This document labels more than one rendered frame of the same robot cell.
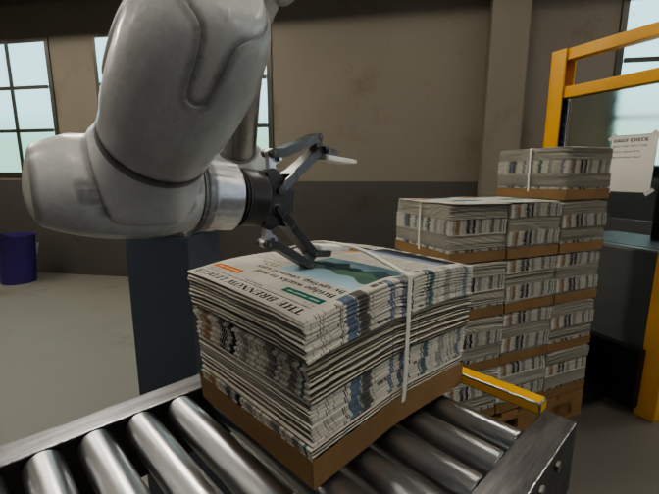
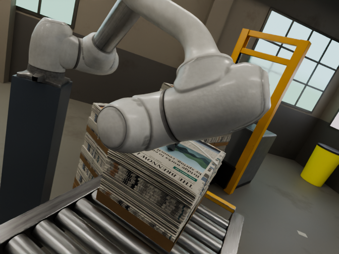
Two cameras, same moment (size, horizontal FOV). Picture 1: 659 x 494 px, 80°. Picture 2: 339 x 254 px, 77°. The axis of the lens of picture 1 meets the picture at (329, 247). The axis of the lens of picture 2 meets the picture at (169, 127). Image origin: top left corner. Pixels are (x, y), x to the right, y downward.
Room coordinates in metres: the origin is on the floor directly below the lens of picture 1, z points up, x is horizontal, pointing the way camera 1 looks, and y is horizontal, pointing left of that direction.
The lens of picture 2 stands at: (0.04, 0.33, 1.31)
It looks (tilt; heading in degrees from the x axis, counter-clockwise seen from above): 18 degrees down; 334
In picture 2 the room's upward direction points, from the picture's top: 20 degrees clockwise
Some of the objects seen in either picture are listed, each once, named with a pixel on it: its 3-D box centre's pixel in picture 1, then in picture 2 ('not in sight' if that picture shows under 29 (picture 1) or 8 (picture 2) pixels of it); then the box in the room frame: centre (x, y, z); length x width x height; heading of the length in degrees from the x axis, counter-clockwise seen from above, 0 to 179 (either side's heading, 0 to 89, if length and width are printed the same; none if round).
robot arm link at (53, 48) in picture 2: not in sight; (53, 44); (1.21, 0.47, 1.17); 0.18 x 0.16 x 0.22; 107
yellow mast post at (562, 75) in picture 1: (547, 216); (216, 103); (2.37, -1.32, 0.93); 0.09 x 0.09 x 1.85; 23
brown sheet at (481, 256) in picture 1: (446, 248); not in sight; (1.67, -0.51, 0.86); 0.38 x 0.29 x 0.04; 22
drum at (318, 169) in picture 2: not in sight; (320, 165); (2.29, -4.01, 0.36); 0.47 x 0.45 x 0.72; 170
